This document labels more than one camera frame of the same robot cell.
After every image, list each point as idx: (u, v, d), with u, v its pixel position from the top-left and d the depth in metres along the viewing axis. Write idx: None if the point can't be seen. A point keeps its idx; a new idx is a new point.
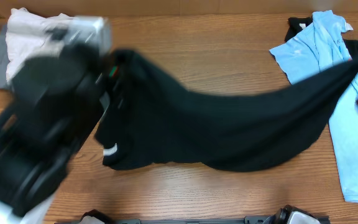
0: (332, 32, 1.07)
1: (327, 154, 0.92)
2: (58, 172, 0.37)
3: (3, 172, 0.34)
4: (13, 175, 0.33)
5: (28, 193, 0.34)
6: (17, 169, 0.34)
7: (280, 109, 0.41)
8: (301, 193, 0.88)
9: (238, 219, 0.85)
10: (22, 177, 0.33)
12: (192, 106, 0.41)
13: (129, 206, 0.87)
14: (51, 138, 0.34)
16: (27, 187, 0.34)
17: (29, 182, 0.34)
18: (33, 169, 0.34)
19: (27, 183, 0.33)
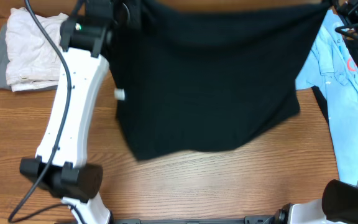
0: (332, 31, 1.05)
1: (327, 154, 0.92)
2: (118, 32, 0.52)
3: (87, 27, 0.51)
4: (92, 31, 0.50)
5: (106, 37, 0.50)
6: (96, 27, 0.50)
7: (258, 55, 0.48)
8: (301, 193, 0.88)
9: (238, 219, 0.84)
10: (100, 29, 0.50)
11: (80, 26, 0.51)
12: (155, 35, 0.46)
13: (129, 205, 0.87)
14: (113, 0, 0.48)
16: (104, 37, 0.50)
17: (105, 35, 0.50)
18: (104, 27, 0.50)
19: (104, 36, 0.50)
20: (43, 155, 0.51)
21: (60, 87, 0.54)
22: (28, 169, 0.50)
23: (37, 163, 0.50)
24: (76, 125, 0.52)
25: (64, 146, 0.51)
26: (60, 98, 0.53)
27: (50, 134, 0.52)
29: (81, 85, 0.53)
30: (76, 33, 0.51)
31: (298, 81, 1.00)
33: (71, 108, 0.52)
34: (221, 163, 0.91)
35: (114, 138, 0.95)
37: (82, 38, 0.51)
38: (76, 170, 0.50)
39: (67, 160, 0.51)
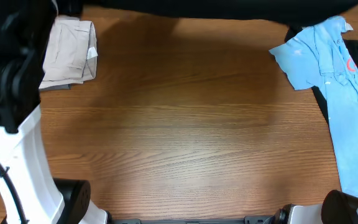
0: (332, 32, 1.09)
1: (327, 154, 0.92)
2: (32, 66, 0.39)
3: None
4: None
5: (9, 89, 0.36)
6: None
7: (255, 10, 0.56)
8: (301, 193, 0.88)
9: (239, 219, 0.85)
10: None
11: None
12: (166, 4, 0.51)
13: (128, 205, 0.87)
14: (8, 31, 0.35)
16: (7, 83, 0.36)
17: (7, 79, 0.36)
18: (5, 70, 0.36)
19: (5, 80, 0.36)
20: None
21: None
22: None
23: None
24: (31, 195, 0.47)
25: (31, 217, 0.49)
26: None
27: (12, 210, 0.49)
29: (15, 164, 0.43)
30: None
31: (297, 80, 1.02)
33: (16, 187, 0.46)
34: (221, 163, 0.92)
35: (114, 138, 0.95)
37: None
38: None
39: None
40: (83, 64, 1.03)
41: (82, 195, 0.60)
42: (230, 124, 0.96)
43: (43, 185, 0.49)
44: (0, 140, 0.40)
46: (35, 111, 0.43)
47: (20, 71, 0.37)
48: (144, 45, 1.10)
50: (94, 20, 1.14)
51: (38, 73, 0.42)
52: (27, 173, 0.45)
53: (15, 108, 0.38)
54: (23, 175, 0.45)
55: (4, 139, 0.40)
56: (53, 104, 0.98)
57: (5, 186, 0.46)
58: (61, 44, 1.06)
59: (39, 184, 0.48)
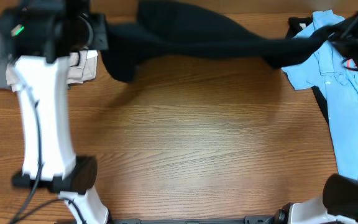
0: None
1: (327, 154, 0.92)
2: (69, 25, 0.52)
3: (28, 25, 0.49)
4: (37, 27, 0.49)
5: (53, 32, 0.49)
6: (40, 22, 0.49)
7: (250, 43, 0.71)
8: (301, 193, 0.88)
9: (238, 219, 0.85)
10: (46, 25, 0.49)
11: (23, 26, 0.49)
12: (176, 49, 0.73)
13: (128, 206, 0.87)
14: (52, 37, 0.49)
16: (52, 28, 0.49)
17: (53, 25, 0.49)
18: (52, 19, 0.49)
19: (51, 26, 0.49)
20: (30, 172, 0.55)
21: (24, 103, 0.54)
22: (21, 186, 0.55)
23: (27, 182, 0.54)
24: (53, 135, 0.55)
25: (48, 159, 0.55)
26: (30, 114, 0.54)
27: (31, 152, 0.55)
29: (45, 97, 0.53)
30: (18, 39, 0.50)
31: (297, 80, 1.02)
33: (43, 125, 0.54)
34: (221, 162, 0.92)
35: (114, 138, 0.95)
37: (27, 37, 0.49)
38: (66, 182, 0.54)
39: (54, 170, 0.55)
40: (82, 64, 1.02)
41: (89, 171, 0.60)
42: (230, 124, 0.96)
43: (63, 130, 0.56)
44: (38, 75, 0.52)
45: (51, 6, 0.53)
46: (62, 60, 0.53)
47: (63, 23, 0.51)
48: None
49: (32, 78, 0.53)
50: None
51: (70, 35, 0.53)
52: (53, 111, 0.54)
53: (53, 45, 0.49)
54: (50, 110, 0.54)
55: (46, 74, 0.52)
56: None
57: (33, 121, 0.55)
58: None
59: (60, 128, 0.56)
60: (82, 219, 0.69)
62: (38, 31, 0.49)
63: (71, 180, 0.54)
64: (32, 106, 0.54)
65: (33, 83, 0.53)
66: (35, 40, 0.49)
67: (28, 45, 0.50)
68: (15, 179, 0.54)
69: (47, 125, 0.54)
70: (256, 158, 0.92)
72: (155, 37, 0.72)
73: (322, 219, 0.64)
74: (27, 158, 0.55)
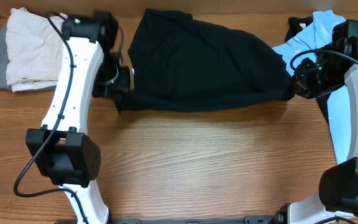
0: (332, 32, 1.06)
1: (327, 154, 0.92)
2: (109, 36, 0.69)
3: (84, 22, 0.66)
4: (89, 25, 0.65)
5: (100, 32, 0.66)
6: (91, 23, 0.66)
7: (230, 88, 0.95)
8: (300, 193, 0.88)
9: (238, 219, 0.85)
10: (95, 26, 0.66)
11: (81, 20, 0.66)
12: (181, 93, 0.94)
13: (128, 206, 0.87)
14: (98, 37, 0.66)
16: (100, 29, 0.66)
17: (100, 28, 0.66)
18: (100, 24, 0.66)
19: (100, 28, 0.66)
20: (48, 124, 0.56)
21: (64, 67, 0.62)
22: (32, 140, 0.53)
23: (42, 132, 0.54)
24: (79, 96, 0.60)
25: (68, 115, 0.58)
26: (64, 77, 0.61)
27: (55, 108, 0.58)
29: (82, 65, 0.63)
30: (76, 26, 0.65)
31: None
33: (72, 86, 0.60)
34: (221, 162, 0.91)
35: (114, 138, 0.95)
37: (79, 28, 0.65)
38: (81, 135, 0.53)
39: (72, 124, 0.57)
40: None
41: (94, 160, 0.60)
42: (230, 124, 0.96)
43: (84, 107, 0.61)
44: (84, 45, 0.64)
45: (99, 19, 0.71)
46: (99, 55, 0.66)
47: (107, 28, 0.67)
48: None
49: (77, 48, 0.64)
50: None
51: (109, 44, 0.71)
52: (84, 76, 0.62)
53: (97, 38, 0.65)
54: (82, 74, 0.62)
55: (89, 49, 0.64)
56: None
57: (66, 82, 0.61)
58: (61, 44, 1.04)
59: (85, 96, 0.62)
60: (82, 216, 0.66)
62: (91, 27, 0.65)
63: (83, 137, 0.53)
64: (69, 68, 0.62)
65: (77, 52, 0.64)
66: (86, 30, 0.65)
67: (79, 31, 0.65)
68: (31, 130, 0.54)
69: (77, 86, 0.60)
70: (256, 158, 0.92)
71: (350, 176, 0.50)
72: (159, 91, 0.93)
73: (321, 216, 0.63)
74: (48, 114, 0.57)
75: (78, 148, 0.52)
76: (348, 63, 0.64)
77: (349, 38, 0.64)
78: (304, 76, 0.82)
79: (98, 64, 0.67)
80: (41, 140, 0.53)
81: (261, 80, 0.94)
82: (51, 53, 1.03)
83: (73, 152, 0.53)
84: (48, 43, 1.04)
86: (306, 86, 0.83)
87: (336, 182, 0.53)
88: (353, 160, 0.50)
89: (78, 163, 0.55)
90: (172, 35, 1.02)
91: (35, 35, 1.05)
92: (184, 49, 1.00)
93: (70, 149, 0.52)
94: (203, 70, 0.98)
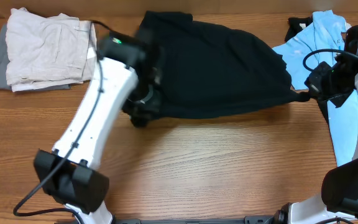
0: (332, 32, 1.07)
1: (327, 154, 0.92)
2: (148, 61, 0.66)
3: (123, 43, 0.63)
4: (128, 48, 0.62)
5: (139, 56, 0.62)
6: (131, 46, 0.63)
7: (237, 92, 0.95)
8: (301, 193, 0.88)
9: (239, 219, 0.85)
10: (135, 50, 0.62)
11: (122, 42, 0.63)
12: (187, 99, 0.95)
13: (128, 205, 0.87)
14: (135, 62, 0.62)
16: (139, 53, 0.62)
17: (140, 52, 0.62)
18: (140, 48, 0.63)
19: (139, 52, 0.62)
20: (61, 150, 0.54)
21: (93, 88, 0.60)
22: (41, 164, 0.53)
23: (51, 158, 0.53)
24: (99, 127, 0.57)
25: (82, 144, 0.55)
26: (91, 99, 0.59)
27: (71, 133, 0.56)
29: (112, 92, 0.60)
30: (115, 46, 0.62)
31: (297, 81, 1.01)
33: (94, 114, 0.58)
34: (222, 162, 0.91)
35: (114, 137, 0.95)
37: (118, 49, 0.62)
38: (89, 172, 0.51)
39: (84, 156, 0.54)
40: (82, 63, 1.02)
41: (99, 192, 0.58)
42: (230, 124, 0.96)
43: (102, 136, 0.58)
44: (118, 71, 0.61)
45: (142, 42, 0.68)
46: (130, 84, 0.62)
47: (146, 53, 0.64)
48: None
49: (110, 73, 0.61)
50: (93, 19, 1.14)
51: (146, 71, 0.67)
52: (109, 107, 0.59)
53: (135, 63, 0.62)
54: (107, 104, 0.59)
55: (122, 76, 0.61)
56: (54, 104, 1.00)
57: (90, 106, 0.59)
58: (61, 44, 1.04)
59: (107, 126, 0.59)
60: None
62: (129, 49, 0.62)
63: (92, 174, 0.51)
64: (97, 93, 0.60)
65: (108, 77, 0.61)
66: (123, 53, 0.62)
67: (116, 52, 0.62)
68: (41, 153, 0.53)
69: (99, 116, 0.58)
70: (257, 158, 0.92)
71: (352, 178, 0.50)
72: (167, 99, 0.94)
73: (322, 216, 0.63)
74: (64, 137, 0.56)
75: (84, 183, 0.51)
76: None
77: None
78: (319, 78, 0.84)
79: (127, 93, 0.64)
80: (49, 166, 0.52)
81: (263, 85, 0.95)
82: (51, 53, 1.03)
83: (79, 186, 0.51)
84: (48, 43, 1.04)
86: (320, 89, 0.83)
87: (339, 183, 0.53)
88: (357, 162, 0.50)
89: (82, 196, 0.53)
90: (173, 37, 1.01)
91: (35, 35, 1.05)
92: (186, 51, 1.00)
93: (77, 182, 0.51)
94: (207, 72, 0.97)
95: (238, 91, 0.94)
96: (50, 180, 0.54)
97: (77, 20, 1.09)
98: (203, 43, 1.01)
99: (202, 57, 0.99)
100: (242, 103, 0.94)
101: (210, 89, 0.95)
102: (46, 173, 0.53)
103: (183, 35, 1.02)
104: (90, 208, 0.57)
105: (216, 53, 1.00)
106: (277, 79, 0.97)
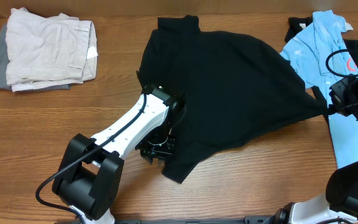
0: (332, 32, 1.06)
1: (327, 154, 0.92)
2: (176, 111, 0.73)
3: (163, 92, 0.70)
4: (165, 96, 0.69)
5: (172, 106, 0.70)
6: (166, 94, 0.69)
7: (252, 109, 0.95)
8: (300, 193, 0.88)
9: (239, 219, 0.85)
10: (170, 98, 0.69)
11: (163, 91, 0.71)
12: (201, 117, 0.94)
13: (128, 205, 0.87)
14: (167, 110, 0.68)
16: (173, 102, 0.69)
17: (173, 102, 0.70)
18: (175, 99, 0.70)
19: (173, 101, 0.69)
20: (98, 139, 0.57)
21: (133, 109, 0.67)
22: (76, 146, 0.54)
23: (87, 142, 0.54)
24: (133, 132, 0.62)
25: (118, 141, 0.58)
26: (130, 116, 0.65)
27: (110, 130, 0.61)
29: (148, 115, 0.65)
30: (158, 91, 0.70)
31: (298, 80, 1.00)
33: (129, 128, 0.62)
34: (221, 163, 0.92)
35: None
37: (157, 95, 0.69)
38: (120, 161, 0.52)
39: (117, 149, 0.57)
40: (83, 64, 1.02)
41: (108, 200, 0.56)
42: None
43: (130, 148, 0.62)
44: (157, 104, 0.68)
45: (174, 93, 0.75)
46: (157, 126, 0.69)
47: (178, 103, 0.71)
48: (142, 43, 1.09)
49: (151, 101, 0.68)
50: (93, 19, 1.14)
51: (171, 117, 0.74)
52: (144, 124, 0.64)
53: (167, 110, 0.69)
54: (143, 123, 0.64)
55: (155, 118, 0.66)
56: (54, 104, 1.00)
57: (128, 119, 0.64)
58: (61, 44, 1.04)
59: (135, 139, 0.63)
60: None
62: (166, 97, 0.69)
63: (122, 164, 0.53)
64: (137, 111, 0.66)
65: (150, 104, 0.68)
66: (161, 98, 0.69)
67: (155, 94, 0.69)
68: (79, 136, 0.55)
69: (133, 130, 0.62)
70: (256, 158, 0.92)
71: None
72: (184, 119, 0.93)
73: (323, 216, 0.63)
74: (105, 132, 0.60)
75: (114, 170, 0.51)
76: None
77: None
78: (342, 87, 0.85)
79: (154, 125, 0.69)
80: (83, 148, 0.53)
81: (279, 101, 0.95)
82: (51, 53, 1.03)
83: (107, 172, 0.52)
84: (48, 43, 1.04)
86: (342, 98, 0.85)
87: (345, 182, 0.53)
88: None
89: (100, 189, 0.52)
90: (179, 52, 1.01)
91: (35, 35, 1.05)
92: (194, 66, 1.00)
93: (105, 167, 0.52)
94: (219, 87, 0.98)
95: (249, 109, 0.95)
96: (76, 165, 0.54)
97: (77, 20, 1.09)
98: (212, 58, 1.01)
99: (211, 73, 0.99)
100: (254, 123, 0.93)
101: (220, 107, 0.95)
102: (76, 155, 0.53)
103: (191, 49, 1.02)
104: (96, 212, 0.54)
105: (225, 68, 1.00)
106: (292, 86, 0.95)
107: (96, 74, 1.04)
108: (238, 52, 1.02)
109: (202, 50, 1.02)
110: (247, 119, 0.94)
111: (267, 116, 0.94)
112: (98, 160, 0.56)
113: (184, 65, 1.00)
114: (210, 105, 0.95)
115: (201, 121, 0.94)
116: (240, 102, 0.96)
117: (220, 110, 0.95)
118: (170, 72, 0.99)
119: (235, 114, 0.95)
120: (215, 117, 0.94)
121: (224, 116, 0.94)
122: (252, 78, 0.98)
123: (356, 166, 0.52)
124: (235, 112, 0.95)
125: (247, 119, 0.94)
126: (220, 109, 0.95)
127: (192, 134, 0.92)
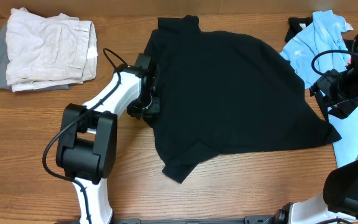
0: (332, 32, 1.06)
1: (327, 154, 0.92)
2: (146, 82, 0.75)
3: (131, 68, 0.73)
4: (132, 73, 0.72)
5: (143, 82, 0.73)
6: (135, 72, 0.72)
7: (252, 109, 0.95)
8: (301, 192, 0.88)
9: (238, 219, 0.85)
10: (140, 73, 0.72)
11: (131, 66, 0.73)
12: (201, 117, 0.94)
13: (128, 205, 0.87)
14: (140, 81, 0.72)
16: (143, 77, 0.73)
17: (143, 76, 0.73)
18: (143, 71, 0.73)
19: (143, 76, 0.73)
20: (87, 105, 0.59)
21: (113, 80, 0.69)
22: (72, 110, 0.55)
23: (81, 108, 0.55)
24: (119, 96, 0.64)
25: (107, 104, 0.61)
26: (109, 88, 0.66)
27: (96, 97, 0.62)
29: (127, 82, 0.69)
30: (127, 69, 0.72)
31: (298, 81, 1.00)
33: (112, 94, 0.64)
34: (222, 162, 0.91)
35: None
37: (128, 71, 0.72)
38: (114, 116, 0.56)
39: (109, 109, 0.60)
40: (83, 64, 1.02)
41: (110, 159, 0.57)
42: None
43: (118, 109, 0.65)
44: (130, 76, 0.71)
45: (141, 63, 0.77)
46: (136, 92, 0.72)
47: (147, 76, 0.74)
48: (142, 43, 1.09)
49: (124, 77, 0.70)
50: (93, 20, 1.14)
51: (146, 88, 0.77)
52: (125, 93, 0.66)
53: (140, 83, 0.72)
54: (123, 90, 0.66)
55: (132, 82, 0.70)
56: (54, 104, 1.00)
57: (109, 88, 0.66)
58: (61, 44, 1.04)
59: (120, 104, 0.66)
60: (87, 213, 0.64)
62: (136, 71, 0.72)
63: (115, 118, 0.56)
64: (115, 83, 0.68)
65: (124, 79, 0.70)
66: (133, 73, 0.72)
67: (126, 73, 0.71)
68: (71, 105, 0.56)
69: (117, 97, 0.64)
70: (257, 158, 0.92)
71: (357, 176, 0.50)
72: (184, 119, 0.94)
73: (322, 216, 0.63)
74: (91, 99, 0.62)
75: (110, 123, 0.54)
76: None
77: None
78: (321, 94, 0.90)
79: (132, 98, 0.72)
80: (78, 112, 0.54)
81: (278, 101, 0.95)
82: (51, 53, 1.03)
83: (104, 128, 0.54)
84: (48, 43, 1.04)
86: (329, 94, 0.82)
87: (342, 182, 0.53)
88: None
89: (104, 143, 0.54)
90: (180, 53, 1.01)
91: (35, 35, 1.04)
92: (194, 67, 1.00)
93: (103, 122, 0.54)
94: (219, 87, 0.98)
95: (250, 109, 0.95)
96: (76, 127, 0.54)
97: (77, 20, 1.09)
98: (212, 58, 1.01)
99: (211, 74, 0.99)
100: (255, 123, 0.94)
101: (220, 107, 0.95)
102: (73, 119, 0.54)
103: (192, 49, 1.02)
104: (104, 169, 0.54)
105: (226, 68, 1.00)
106: (290, 90, 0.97)
107: (96, 74, 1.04)
108: (238, 53, 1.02)
109: (202, 50, 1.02)
110: (247, 118, 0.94)
111: (267, 116, 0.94)
112: (92, 126, 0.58)
113: (185, 65, 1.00)
114: (211, 105, 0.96)
115: (201, 121, 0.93)
116: (241, 103, 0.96)
117: (220, 110, 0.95)
118: (171, 71, 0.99)
119: (237, 114, 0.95)
120: (216, 117, 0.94)
121: (225, 116, 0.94)
122: (253, 79, 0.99)
123: (353, 165, 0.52)
124: (235, 112, 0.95)
125: (248, 119, 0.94)
126: (220, 110, 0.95)
127: (191, 133, 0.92)
